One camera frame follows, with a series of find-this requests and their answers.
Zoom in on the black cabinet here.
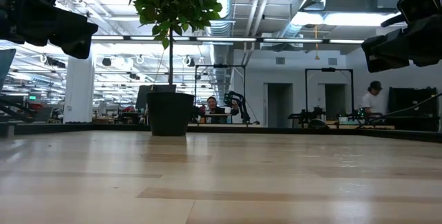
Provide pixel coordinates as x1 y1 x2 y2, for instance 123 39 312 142
386 86 440 131

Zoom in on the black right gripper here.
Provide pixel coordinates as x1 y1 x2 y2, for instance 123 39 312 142
361 0 442 73

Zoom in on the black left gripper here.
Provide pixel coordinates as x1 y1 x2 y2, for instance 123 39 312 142
0 0 99 60

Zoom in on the black background monitor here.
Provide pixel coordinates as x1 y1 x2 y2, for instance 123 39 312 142
135 84 177 111

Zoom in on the long ceiling light strip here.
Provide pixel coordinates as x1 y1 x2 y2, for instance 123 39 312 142
91 34 365 45

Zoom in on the white pillar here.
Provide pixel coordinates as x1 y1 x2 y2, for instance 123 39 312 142
63 56 95 124

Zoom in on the black background metal frame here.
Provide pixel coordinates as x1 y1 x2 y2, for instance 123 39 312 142
305 67 356 123
194 64 247 125

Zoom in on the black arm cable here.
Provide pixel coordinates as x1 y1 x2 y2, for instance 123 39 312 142
357 93 442 129

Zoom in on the black table frame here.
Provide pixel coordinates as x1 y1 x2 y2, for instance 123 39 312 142
0 122 442 144

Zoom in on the black plant pot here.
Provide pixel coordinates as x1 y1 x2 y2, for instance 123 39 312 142
146 91 195 137

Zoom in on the green leafy plant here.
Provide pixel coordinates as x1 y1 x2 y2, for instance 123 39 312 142
123 0 224 86

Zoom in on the person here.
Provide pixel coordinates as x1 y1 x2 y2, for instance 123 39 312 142
206 95 240 124
361 80 383 116

